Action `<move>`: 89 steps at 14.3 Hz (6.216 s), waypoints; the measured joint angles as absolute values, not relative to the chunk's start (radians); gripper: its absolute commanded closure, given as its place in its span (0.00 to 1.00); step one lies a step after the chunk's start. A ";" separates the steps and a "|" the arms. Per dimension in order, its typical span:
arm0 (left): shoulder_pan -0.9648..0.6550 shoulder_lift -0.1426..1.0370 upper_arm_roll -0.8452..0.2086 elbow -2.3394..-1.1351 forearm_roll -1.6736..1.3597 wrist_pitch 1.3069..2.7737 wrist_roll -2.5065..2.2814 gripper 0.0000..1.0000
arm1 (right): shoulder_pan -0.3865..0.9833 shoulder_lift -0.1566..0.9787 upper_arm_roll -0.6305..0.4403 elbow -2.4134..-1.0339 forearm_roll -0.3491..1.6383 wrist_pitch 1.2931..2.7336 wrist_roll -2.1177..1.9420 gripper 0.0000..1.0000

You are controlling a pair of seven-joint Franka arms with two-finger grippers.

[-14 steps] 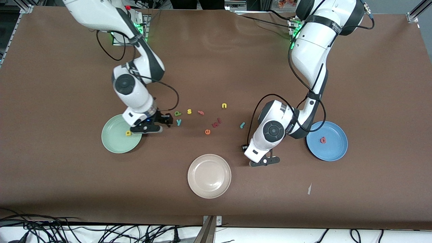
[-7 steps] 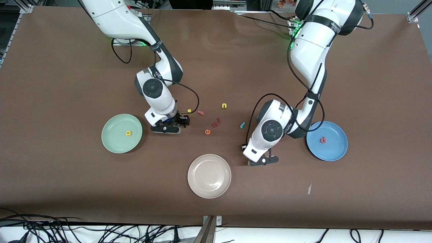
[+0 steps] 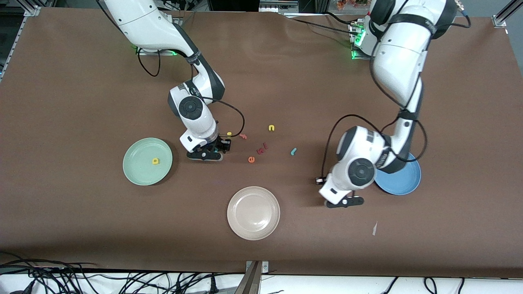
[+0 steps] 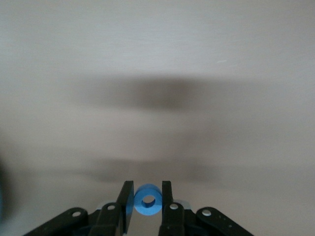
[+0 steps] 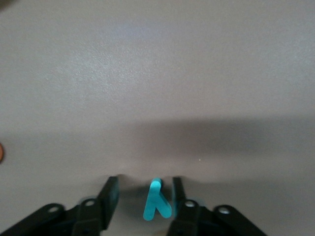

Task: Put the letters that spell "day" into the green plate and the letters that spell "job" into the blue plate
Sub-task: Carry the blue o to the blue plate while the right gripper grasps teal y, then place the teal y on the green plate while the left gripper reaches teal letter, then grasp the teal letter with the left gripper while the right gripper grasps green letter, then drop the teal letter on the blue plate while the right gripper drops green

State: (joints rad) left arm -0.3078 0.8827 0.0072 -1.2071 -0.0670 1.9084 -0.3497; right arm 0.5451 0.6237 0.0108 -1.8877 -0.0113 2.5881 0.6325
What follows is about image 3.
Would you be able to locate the blue plate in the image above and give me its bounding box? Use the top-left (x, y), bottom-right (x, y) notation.
top-left (374, 152), bottom-right (422, 196)

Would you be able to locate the beige plate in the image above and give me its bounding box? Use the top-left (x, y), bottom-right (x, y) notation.
top-left (227, 186), bottom-right (281, 241)

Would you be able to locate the green plate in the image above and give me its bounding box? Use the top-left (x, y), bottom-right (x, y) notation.
top-left (123, 138), bottom-right (173, 186)

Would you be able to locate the brown table cover sheet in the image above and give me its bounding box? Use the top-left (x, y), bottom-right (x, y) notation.
top-left (0, 7), bottom-right (523, 279)

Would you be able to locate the grey angled metal bar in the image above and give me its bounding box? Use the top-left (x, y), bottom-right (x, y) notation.
top-left (234, 261), bottom-right (262, 294)

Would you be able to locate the orange flower decoration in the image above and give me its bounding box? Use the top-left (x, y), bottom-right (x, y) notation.
top-left (337, 0), bottom-right (371, 11)

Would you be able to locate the silver metal bracket plate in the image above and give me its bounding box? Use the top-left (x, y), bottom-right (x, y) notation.
top-left (246, 261), bottom-right (269, 275)

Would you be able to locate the black right arm cable loop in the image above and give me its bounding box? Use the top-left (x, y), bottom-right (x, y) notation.
top-left (137, 48), bottom-right (161, 77)

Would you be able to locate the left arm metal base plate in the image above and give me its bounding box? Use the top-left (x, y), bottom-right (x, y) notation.
top-left (351, 20), bottom-right (374, 61)

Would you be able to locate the black cable on table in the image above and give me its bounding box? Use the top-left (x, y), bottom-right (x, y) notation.
top-left (323, 11), bottom-right (360, 26)
top-left (291, 18), bottom-right (355, 31)

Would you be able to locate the aluminium frame post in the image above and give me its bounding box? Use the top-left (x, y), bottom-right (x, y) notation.
top-left (22, 0), bottom-right (42, 18)
top-left (492, 0), bottom-right (523, 28)

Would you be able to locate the aluminium frame rail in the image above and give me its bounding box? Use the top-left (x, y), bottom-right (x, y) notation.
top-left (0, 16), bottom-right (26, 82)

